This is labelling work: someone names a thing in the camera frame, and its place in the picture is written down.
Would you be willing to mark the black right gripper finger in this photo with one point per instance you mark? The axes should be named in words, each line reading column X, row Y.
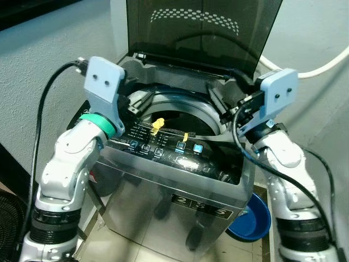
column 218, row 103

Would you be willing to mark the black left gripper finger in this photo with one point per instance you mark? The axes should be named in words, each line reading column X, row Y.
column 147, row 100

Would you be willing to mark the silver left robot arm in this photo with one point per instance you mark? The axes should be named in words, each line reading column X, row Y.
column 65, row 164

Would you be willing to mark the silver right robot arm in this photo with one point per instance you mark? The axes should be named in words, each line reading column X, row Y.
column 283, row 158

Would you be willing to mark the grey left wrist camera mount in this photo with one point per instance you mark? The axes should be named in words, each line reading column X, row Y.
column 103, row 79

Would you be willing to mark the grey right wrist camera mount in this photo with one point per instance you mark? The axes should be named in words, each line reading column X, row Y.
column 278, row 93

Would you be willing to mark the small yellow sticker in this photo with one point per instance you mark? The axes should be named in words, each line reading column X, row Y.
column 185, row 137

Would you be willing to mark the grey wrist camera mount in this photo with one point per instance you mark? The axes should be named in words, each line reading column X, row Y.
column 103, row 79
column 278, row 93

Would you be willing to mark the blue plastic basin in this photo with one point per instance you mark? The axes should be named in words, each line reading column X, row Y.
column 251, row 218

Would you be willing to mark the yellow plastic clip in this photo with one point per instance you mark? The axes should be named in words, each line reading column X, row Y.
column 157, row 125

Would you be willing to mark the dark transparent washer lid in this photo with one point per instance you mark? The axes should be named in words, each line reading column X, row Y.
column 185, row 43

